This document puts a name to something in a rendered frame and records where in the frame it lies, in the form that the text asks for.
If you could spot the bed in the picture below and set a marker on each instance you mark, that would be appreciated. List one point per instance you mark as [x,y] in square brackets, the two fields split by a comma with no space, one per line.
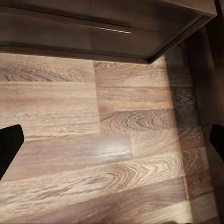
[205,49]

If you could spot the nightstand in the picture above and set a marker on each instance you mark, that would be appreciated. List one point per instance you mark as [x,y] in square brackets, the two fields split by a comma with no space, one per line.
[123,31]

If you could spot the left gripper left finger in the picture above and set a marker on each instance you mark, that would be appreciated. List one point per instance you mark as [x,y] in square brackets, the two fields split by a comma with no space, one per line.
[11,139]

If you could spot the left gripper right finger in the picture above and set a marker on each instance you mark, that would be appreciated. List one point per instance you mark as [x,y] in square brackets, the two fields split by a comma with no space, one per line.
[217,139]

